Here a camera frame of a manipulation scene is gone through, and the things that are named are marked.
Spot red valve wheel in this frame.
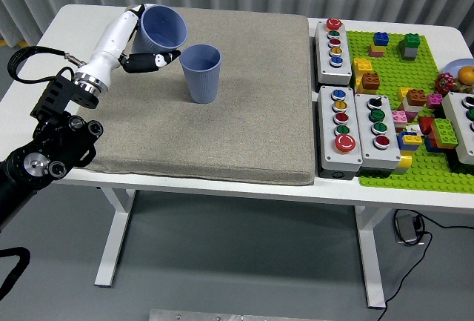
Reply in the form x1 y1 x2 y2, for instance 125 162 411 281
435 72 455 95

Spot blue ribbed plastic cup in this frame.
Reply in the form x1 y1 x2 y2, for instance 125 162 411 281
179 43 222 105
131 4 189 55

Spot magenta toy brick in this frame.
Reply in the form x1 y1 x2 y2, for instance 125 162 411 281
425 93 444 110

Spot light blue plate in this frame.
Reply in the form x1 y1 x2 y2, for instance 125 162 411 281
442 59 474 85

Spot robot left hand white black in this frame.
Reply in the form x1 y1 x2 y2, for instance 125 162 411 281
77 3 182 87

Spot yellow cylinder toy piece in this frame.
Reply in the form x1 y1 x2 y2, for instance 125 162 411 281
395 149 414 169

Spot red toy brick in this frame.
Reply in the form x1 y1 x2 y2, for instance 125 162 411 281
418 116 435 136

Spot brown toy brick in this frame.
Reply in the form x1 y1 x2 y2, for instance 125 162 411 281
361 72 381 91

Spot orange toy brick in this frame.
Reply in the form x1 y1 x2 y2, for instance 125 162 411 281
405 88 427 107

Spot green studded baseplate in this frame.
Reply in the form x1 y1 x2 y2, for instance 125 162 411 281
344 30 474 193

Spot grey power adapter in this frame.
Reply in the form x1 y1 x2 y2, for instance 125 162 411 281
393 214 425 246

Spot black power cable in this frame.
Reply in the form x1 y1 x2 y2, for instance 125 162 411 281
377 209 474 321

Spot large green toy brick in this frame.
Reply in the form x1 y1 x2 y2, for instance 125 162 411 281
431 117 459 149

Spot grey five-button control box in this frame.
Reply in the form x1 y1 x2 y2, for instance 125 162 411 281
317 85 364 180
313 18 353 87

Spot grey toy brick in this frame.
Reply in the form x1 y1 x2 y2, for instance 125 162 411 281
401 45 419 62

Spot grey control box black buttons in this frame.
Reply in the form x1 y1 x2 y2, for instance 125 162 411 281
441 91 474 166

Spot white toy brick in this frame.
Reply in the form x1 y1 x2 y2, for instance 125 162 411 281
400 99 424 115

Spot grey-brown fabric mat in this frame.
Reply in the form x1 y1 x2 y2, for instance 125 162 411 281
84 4 316 186

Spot grey four-button control box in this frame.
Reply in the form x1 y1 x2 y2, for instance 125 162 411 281
354 93 402 178

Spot white table leg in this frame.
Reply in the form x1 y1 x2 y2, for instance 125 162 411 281
353 205 387 309
94 187 136 287

